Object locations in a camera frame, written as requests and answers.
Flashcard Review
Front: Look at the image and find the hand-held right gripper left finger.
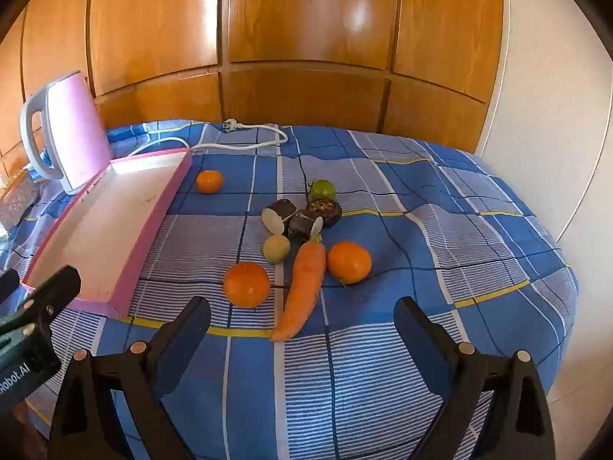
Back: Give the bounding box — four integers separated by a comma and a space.
48, 296, 212, 460

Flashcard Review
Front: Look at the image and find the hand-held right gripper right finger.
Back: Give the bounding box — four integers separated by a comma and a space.
393, 296, 556, 460

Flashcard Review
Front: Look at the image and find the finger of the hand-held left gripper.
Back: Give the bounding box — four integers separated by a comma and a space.
0, 269, 21, 305
0, 265, 82, 343

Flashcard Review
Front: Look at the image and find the pink shallow box tray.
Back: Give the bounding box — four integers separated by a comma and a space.
21, 148, 193, 319

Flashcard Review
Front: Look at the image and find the orange mandarin with stem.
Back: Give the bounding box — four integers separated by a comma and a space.
326, 240, 373, 286

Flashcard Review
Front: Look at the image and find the orange carrot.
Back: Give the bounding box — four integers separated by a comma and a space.
269, 235, 327, 342

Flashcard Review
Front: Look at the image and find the round tan fruit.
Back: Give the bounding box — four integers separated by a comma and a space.
262, 234, 292, 264

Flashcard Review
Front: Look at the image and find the dark passion fruit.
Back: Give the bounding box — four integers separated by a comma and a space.
306, 198, 343, 228

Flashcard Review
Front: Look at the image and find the dark cut cylinder piece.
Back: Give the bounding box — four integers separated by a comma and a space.
288, 209, 325, 241
261, 198, 298, 237

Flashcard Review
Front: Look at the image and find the small green fruit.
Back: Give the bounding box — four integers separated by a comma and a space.
309, 179, 337, 203

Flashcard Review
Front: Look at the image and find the blue plaid tablecloth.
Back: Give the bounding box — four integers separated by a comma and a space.
0, 122, 580, 460

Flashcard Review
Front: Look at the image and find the silver embossed tissue box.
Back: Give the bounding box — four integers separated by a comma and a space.
0, 172, 41, 235

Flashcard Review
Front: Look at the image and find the pink electric kettle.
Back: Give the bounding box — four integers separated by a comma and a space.
20, 71, 113, 196

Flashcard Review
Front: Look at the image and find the wooden wardrobe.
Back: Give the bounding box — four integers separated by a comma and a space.
0, 0, 508, 187

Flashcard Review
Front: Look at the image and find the white power cable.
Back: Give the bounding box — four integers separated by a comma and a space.
125, 120, 289, 158

